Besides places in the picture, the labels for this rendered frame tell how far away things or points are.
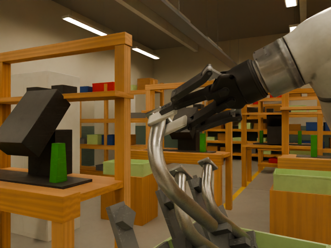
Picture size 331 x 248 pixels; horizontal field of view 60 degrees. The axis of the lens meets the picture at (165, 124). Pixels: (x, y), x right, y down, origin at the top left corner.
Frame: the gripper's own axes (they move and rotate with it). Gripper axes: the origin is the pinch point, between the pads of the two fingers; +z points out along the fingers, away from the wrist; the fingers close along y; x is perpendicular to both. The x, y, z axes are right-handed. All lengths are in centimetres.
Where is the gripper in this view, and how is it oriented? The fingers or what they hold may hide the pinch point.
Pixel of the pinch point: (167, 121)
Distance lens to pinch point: 59.8
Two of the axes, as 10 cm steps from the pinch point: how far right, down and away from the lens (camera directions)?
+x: -1.0, 6.3, -7.7
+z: -8.2, 3.9, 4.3
